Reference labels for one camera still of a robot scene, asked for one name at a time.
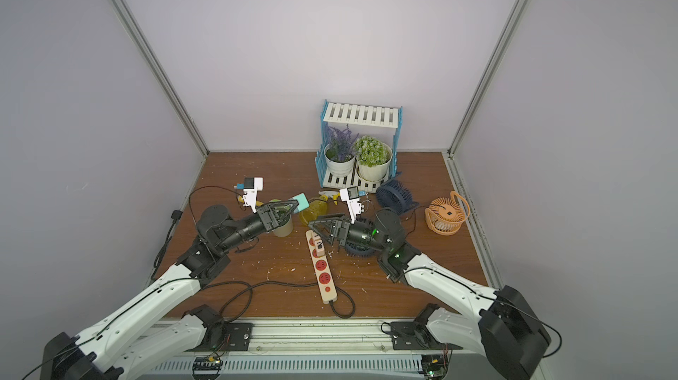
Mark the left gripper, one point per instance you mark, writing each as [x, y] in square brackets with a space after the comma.
[269, 217]

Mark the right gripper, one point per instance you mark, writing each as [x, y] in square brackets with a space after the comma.
[342, 232]

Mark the teal plug adapter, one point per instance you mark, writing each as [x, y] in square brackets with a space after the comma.
[302, 202]

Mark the beige power strip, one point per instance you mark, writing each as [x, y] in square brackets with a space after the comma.
[322, 274]

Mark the dark blue round desk fan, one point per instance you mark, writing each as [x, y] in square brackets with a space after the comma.
[358, 250]

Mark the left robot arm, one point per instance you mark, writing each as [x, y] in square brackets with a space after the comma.
[115, 348]

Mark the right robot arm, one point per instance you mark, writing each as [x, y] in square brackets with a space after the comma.
[498, 324]

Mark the orange desk fan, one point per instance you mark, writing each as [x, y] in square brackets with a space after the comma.
[446, 215]

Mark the white flower beige pot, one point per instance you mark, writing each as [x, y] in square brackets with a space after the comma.
[282, 216]

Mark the green yellow garden trowel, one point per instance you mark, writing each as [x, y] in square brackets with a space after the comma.
[246, 203]

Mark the yellow spray bottle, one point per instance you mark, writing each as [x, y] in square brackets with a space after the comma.
[318, 206]

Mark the lavender plant white pot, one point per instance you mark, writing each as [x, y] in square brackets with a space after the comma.
[339, 152]

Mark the green plant white pot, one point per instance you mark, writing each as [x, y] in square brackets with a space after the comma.
[373, 157]

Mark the blue white plant shelf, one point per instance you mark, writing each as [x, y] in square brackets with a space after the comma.
[381, 122]

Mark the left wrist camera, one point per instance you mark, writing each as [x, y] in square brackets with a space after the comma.
[249, 188]

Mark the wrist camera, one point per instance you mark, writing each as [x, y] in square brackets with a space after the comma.
[352, 197]
[249, 188]

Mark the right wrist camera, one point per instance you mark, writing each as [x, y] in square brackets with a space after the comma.
[352, 197]

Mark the dark blue fan with handle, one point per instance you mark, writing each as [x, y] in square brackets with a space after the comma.
[395, 196]

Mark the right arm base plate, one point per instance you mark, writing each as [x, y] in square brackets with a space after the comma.
[411, 336]

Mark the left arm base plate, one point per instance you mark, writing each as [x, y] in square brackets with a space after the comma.
[227, 337]

